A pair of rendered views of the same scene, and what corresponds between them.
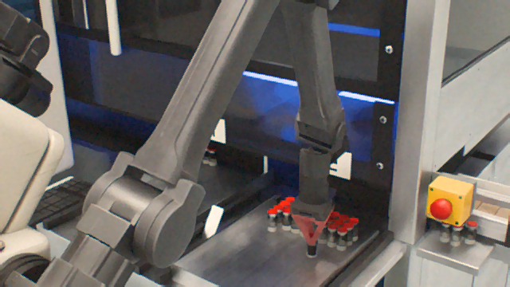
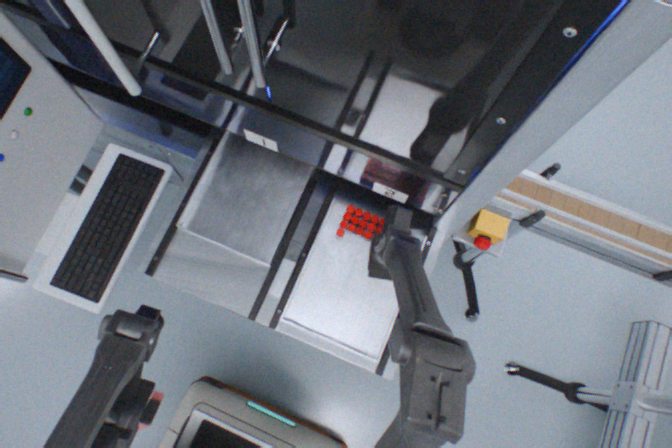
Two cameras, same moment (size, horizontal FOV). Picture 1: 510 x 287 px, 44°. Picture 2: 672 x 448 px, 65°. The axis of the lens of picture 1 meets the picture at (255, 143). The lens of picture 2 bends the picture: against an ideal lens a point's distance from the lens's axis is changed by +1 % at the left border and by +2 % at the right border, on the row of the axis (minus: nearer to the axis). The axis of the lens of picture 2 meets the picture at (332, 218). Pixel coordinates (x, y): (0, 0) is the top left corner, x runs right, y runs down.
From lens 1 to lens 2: 109 cm
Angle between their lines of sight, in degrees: 53
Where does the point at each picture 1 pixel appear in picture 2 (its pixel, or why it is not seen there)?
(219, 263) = (310, 292)
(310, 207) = (384, 274)
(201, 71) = not seen: outside the picture
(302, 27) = not seen: hidden behind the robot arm
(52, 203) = (122, 207)
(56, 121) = (75, 111)
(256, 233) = (328, 244)
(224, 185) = (279, 171)
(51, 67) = (46, 77)
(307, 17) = not seen: hidden behind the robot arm
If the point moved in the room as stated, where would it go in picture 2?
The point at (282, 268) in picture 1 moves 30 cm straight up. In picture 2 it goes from (359, 288) to (370, 269)
